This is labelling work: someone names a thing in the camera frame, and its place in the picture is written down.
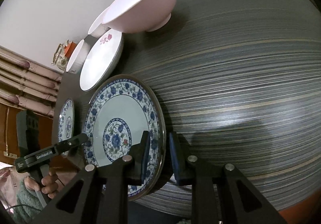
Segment green fleece sleeve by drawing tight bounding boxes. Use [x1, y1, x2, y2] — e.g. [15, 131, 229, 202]
[14, 181, 44, 223]

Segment white bowl black lettering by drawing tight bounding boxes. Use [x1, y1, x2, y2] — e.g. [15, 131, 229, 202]
[66, 40, 91, 74]

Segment floral ceramic teapot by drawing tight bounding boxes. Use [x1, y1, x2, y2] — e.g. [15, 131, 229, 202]
[51, 43, 69, 72]

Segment person left hand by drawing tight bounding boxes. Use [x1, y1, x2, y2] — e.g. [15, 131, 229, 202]
[24, 168, 58, 199]

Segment large blue floral plate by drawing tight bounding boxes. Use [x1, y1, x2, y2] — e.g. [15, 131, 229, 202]
[58, 99, 75, 142]

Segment brown wooden cabinet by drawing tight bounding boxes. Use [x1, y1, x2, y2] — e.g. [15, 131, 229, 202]
[1, 104, 53, 165]

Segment small blue floral plate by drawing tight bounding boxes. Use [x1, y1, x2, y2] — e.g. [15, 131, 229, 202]
[82, 74, 166, 201]

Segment white plate pink roses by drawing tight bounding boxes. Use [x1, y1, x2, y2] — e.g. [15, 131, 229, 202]
[79, 29, 124, 91]

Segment orange lidded tea cup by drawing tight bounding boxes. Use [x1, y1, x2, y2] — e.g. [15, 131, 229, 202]
[64, 41, 77, 58]

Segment white ribbed bowl pink base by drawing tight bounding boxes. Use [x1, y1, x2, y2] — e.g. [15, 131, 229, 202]
[88, 7, 110, 38]

